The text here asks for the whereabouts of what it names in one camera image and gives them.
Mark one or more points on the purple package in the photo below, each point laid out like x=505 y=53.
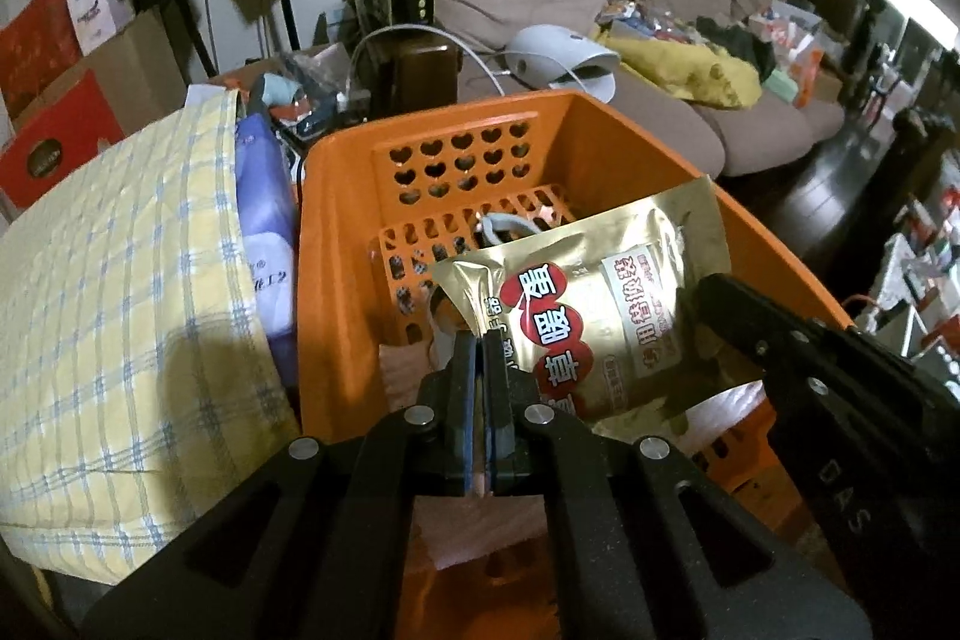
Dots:
x=262 y=197

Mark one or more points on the brown sofa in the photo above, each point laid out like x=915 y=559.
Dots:
x=765 y=130

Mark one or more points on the white dome lamp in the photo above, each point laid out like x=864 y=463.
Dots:
x=559 y=55

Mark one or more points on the red gift box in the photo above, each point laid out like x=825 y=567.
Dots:
x=37 y=40

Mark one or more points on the pile of snack packets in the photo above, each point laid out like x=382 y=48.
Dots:
x=645 y=21

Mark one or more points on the yellow checked tablecloth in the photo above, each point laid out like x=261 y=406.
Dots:
x=112 y=280

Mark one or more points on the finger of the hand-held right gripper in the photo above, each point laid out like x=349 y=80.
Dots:
x=757 y=317

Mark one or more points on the brown cardboard box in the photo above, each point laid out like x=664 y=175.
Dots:
x=142 y=63

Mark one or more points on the dark garment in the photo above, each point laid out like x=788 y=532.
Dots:
x=739 y=44

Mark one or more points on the white orange paper bags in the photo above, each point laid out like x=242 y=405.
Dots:
x=795 y=48

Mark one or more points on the grey metal clip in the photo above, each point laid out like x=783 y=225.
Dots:
x=510 y=224

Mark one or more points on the gold snack pouch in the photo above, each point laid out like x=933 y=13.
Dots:
x=600 y=325

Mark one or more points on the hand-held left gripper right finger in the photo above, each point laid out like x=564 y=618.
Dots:
x=499 y=437

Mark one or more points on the black speaker stand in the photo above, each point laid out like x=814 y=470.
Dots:
x=286 y=3
x=196 y=40

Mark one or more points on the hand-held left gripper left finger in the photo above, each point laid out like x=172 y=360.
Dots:
x=457 y=437

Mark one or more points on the white tissue box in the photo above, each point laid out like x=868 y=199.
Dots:
x=101 y=6

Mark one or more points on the yellow cloth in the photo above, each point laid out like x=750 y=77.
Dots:
x=682 y=74

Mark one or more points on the orange plastic basket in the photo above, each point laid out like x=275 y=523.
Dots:
x=337 y=310

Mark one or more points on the dark wooden sofa armrest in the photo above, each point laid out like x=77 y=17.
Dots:
x=420 y=78

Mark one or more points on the cardboard box of clutter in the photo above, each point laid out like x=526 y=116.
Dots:
x=300 y=85

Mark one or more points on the red gift box oval label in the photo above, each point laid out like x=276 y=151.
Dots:
x=52 y=153

